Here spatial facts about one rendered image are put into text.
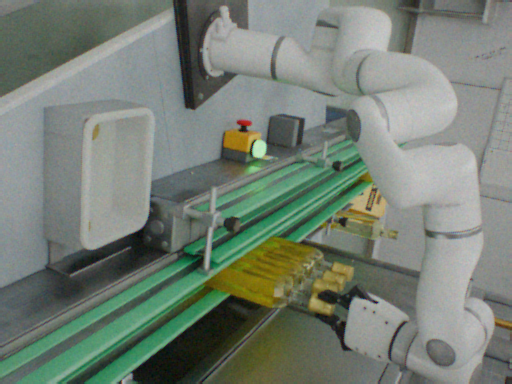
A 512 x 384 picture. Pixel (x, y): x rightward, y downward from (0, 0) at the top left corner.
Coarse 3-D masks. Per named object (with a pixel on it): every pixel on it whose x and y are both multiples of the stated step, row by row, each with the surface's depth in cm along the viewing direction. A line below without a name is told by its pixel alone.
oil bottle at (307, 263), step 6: (258, 246) 126; (264, 246) 127; (270, 246) 127; (264, 252) 124; (270, 252) 124; (276, 252) 124; (282, 252) 125; (288, 252) 125; (294, 252) 125; (282, 258) 122; (288, 258) 122; (294, 258) 122; (300, 258) 123; (306, 258) 123; (300, 264) 120; (306, 264) 121; (312, 264) 122; (306, 270) 120; (306, 276) 121
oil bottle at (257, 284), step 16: (224, 272) 115; (240, 272) 113; (256, 272) 114; (272, 272) 115; (224, 288) 116; (240, 288) 114; (256, 288) 112; (272, 288) 111; (288, 288) 111; (272, 304) 111
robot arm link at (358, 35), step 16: (320, 16) 113; (336, 16) 107; (352, 16) 102; (368, 16) 101; (384, 16) 102; (352, 32) 102; (368, 32) 101; (384, 32) 102; (336, 48) 105; (352, 48) 102; (368, 48) 102; (384, 48) 103; (336, 64) 105; (352, 64) 100; (336, 80) 106; (352, 80) 100
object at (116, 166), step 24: (96, 120) 87; (120, 120) 102; (144, 120) 101; (96, 144) 99; (120, 144) 104; (144, 144) 102; (96, 168) 101; (120, 168) 105; (144, 168) 103; (96, 192) 102; (120, 192) 106; (144, 192) 104; (96, 216) 104; (120, 216) 106; (144, 216) 105; (96, 240) 95
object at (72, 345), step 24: (264, 240) 128; (192, 264) 111; (216, 264) 111; (144, 288) 98; (168, 288) 99; (192, 288) 102; (96, 312) 89; (120, 312) 91; (144, 312) 91; (48, 336) 81; (72, 336) 83; (96, 336) 83; (120, 336) 84; (24, 360) 75; (48, 360) 77; (72, 360) 77
